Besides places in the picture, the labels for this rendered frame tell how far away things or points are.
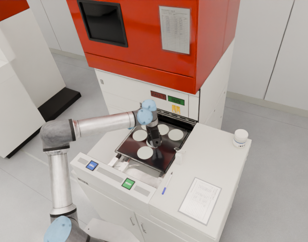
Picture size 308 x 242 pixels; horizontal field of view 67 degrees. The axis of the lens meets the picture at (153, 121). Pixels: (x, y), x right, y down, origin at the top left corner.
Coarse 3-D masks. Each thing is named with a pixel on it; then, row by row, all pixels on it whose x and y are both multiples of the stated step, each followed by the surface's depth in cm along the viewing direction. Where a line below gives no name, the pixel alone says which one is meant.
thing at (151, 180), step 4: (120, 164) 143; (116, 168) 142; (128, 168) 141; (132, 168) 140; (124, 172) 139; (128, 172) 138; (132, 172) 138; (136, 172) 138; (140, 172) 138; (132, 176) 136; (136, 176) 136; (140, 176) 136; (144, 176) 136; (148, 176) 135; (140, 180) 134; (144, 180) 134; (148, 180) 133; (152, 180) 133; (156, 180) 133; (148, 184) 132; (152, 184) 131
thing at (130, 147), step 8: (136, 128) 161; (176, 128) 157; (168, 136) 153; (184, 136) 151; (128, 144) 152; (136, 144) 151; (144, 144) 150; (168, 144) 148; (176, 144) 147; (128, 152) 147; (136, 152) 146; (160, 152) 144; (168, 152) 144; (144, 160) 141; (152, 160) 141; (160, 160) 140; (168, 160) 139; (160, 168) 136
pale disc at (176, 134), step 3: (174, 129) 157; (177, 129) 156; (171, 132) 155; (174, 132) 155; (177, 132) 155; (180, 132) 154; (168, 135) 153; (171, 135) 153; (174, 135) 153; (177, 135) 152; (180, 135) 152; (171, 138) 151; (174, 138) 151; (177, 138) 151; (180, 138) 151
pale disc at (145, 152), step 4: (140, 148) 148; (144, 148) 148; (148, 148) 147; (140, 152) 146; (144, 152) 145; (148, 152) 145; (152, 152) 145; (140, 156) 144; (144, 156) 143; (148, 156) 143
